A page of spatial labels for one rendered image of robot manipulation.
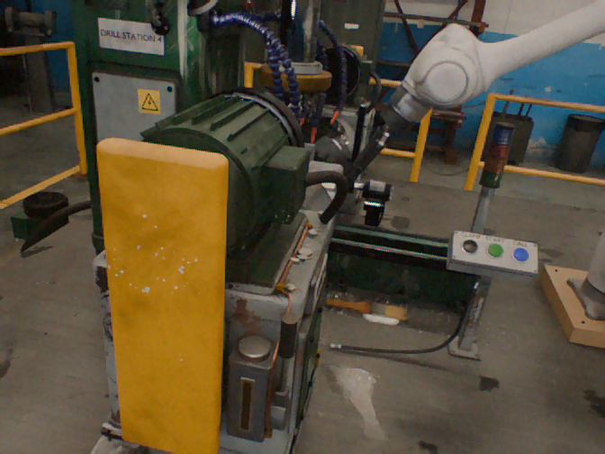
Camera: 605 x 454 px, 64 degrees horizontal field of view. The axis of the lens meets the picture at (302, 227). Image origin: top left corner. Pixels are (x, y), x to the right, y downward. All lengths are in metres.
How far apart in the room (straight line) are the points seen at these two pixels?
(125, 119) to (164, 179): 0.74
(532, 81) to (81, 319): 5.83
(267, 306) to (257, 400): 0.12
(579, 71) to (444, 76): 5.65
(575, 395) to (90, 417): 0.95
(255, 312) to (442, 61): 0.55
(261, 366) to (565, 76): 6.11
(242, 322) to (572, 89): 6.11
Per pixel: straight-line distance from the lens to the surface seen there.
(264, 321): 0.62
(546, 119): 6.55
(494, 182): 1.58
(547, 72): 6.45
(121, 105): 1.22
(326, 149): 1.48
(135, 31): 1.17
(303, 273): 0.65
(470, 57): 0.96
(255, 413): 0.65
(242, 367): 0.60
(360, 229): 1.38
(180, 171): 0.47
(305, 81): 1.16
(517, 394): 1.14
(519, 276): 1.08
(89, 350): 1.11
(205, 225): 0.48
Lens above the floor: 1.49
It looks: 25 degrees down
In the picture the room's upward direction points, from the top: 6 degrees clockwise
